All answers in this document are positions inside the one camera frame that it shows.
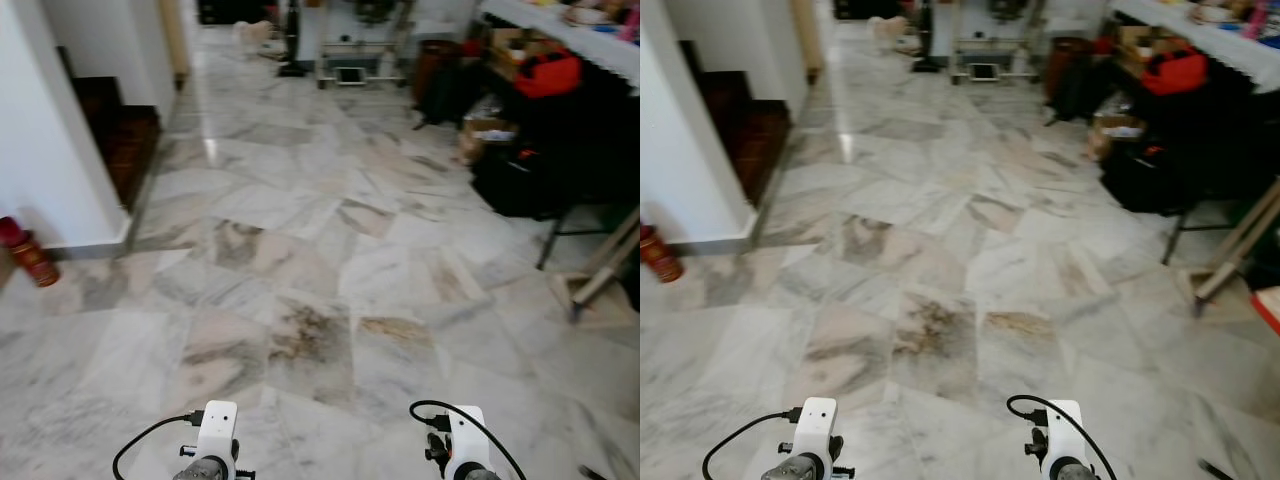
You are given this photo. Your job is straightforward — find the black upright vacuum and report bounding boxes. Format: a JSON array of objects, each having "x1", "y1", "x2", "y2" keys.
[
  {"x1": 910, "y1": 0, "x2": 943, "y2": 74},
  {"x1": 277, "y1": 0, "x2": 309, "y2": 78}
]

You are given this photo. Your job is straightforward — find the dark wooden staircase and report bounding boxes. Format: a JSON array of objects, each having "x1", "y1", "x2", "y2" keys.
[
  {"x1": 57, "y1": 45, "x2": 163, "y2": 213},
  {"x1": 680, "y1": 40, "x2": 794, "y2": 209}
]

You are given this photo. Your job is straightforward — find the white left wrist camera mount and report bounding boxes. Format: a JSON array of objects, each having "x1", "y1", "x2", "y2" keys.
[
  {"x1": 793, "y1": 397, "x2": 838, "y2": 461},
  {"x1": 195, "y1": 401, "x2": 239, "y2": 463}
]

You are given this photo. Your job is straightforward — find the small cardboard box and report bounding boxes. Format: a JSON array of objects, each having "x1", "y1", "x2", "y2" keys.
[
  {"x1": 458, "y1": 95, "x2": 521, "y2": 166},
  {"x1": 1088, "y1": 95, "x2": 1149, "y2": 161}
]

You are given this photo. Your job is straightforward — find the table with white cloth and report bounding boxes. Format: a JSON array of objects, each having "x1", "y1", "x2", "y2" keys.
[
  {"x1": 478, "y1": 0, "x2": 641, "y2": 89},
  {"x1": 1108, "y1": 0, "x2": 1280, "y2": 93}
]

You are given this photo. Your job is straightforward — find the black metal stand legs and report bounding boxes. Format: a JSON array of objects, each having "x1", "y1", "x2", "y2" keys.
[
  {"x1": 535, "y1": 205, "x2": 626, "y2": 271},
  {"x1": 1160, "y1": 195, "x2": 1251, "y2": 266}
]

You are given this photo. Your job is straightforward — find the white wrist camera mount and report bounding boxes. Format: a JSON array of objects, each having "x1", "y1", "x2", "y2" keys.
[
  {"x1": 445, "y1": 405, "x2": 489, "y2": 471},
  {"x1": 195, "y1": 401, "x2": 239, "y2": 463},
  {"x1": 1040, "y1": 400, "x2": 1086, "y2": 469},
  {"x1": 793, "y1": 397, "x2": 838, "y2": 461}
]

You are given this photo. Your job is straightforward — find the metal trolley rack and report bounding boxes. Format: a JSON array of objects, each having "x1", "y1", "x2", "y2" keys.
[
  {"x1": 945, "y1": 0, "x2": 1046, "y2": 86},
  {"x1": 315, "y1": 0, "x2": 416, "y2": 89}
]

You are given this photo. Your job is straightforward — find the red fire extinguisher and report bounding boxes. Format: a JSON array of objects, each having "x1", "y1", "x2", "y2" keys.
[
  {"x1": 0, "y1": 216, "x2": 61, "y2": 289},
  {"x1": 640, "y1": 225, "x2": 685, "y2": 284}
]

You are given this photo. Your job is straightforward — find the large black bag pile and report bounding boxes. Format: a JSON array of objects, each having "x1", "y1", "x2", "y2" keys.
[
  {"x1": 470, "y1": 70, "x2": 641, "y2": 221},
  {"x1": 1100, "y1": 65, "x2": 1280, "y2": 216}
]

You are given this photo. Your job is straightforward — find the light wooden stand leg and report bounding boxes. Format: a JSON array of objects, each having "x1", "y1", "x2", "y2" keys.
[
  {"x1": 1178, "y1": 180, "x2": 1280, "y2": 316},
  {"x1": 552, "y1": 210, "x2": 641, "y2": 323}
]

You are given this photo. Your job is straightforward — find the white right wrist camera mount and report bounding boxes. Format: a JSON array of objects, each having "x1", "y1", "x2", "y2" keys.
[
  {"x1": 1040, "y1": 400, "x2": 1086, "y2": 469},
  {"x1": 445, "y1": 405, "x2": 489, "y2": 471}
]

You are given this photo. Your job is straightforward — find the black backpack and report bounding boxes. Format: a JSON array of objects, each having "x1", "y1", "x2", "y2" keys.
[
  {"x1": 413, "y1": 40, "x2": 491, "y2": 129},
  {"x1": 1043, "y1": 38, "x2": 1116, "y2": 126}
]

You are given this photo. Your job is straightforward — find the open cardboard box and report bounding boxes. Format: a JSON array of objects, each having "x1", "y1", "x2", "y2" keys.
[
  {"x1": 1115, "y1": 25, "x2": 1186, "y2": 76},
  {"x1": 488, "y1": 27, "x2": 561, "y2": 81}
]

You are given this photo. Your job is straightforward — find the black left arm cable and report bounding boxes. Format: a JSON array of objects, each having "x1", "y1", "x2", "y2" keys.
[
  {"x1": 702, "y1": 408, "x2": 804, "y2": 480},
  {"x1": 112, "y1": 411, "x2": 206, "y2": 480}
]

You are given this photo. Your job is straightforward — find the red bag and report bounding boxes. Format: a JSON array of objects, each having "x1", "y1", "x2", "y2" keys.
[
  {"x1": 1140, "y1": 48, "x2": 1209, "y2": 97},
  {"x1": 513, "y1": 52, "x2": 583, "y2": 100}
]

